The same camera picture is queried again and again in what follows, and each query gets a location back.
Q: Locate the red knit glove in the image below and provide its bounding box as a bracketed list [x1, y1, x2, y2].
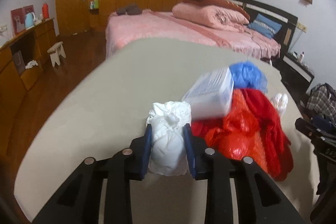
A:
[240, 88, 293, 181]

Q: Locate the pink sock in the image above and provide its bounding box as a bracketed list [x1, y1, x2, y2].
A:
[270, 93, 288, 118]

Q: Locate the blue plastic bag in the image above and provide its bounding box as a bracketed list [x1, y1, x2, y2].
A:
[229, 61, 268, 93]

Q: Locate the white tissue wad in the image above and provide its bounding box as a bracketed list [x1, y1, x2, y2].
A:
[146, 101, 191, 176]

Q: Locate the white blue paper box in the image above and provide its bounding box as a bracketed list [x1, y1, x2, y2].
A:
[182, 67, 234, 120]

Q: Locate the red plastic bag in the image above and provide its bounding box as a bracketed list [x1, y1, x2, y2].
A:
[191, 113, 238, 160]

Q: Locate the orange foam net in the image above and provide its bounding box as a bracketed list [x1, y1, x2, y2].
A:
[230, 89, 268, 173]

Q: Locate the plaid covered chair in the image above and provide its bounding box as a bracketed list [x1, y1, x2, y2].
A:
[306, 83, 335, 124]

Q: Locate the black white nightstand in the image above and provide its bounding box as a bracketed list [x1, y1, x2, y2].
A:
[279, 53, 315, 94]

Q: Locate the white lotion bottle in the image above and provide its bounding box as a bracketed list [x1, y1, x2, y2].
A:
[298, 52, 304, 64]

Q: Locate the beige table cloth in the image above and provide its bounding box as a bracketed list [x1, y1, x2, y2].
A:
[14, 38, 319, 223]

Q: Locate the dark bed headboard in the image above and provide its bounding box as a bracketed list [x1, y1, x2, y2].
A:
[229, 0, 298, 58]

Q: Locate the blue pillow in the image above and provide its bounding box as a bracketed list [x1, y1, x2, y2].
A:
[247, 14, 282, 39]

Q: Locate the white cloth in cabinet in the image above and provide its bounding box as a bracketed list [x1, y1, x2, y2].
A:
[25, 60, 39, 70]

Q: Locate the wooden sideboard cabinet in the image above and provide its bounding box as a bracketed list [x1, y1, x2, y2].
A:
[0, 18, 57, 135]

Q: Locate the folded pink quilt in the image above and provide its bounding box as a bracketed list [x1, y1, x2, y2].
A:
[172, 2, 249, 32]

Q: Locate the small white stool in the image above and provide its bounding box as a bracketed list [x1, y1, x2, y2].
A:
[47, 42, 66, 67]

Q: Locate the pink covered bed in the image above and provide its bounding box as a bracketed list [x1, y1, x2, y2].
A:
[105, 11, 281, 59]

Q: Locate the brown patterned blanket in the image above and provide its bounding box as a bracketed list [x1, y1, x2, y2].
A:
[183, 0, 250, 20]

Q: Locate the light blue kettle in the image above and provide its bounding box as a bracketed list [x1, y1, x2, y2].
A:
[25, 12, 36, 30]

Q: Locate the red thermos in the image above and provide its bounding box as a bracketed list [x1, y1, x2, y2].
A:
[42, 2, 50, 19]

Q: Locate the brown neck pillow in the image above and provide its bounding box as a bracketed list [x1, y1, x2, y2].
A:
[116, 3, 142, 15]

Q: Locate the wall power socket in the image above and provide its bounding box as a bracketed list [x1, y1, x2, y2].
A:
[296, 22, 307, 33]

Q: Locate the red picture frame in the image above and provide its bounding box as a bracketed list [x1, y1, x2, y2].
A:
[11, 5, 34, 36]

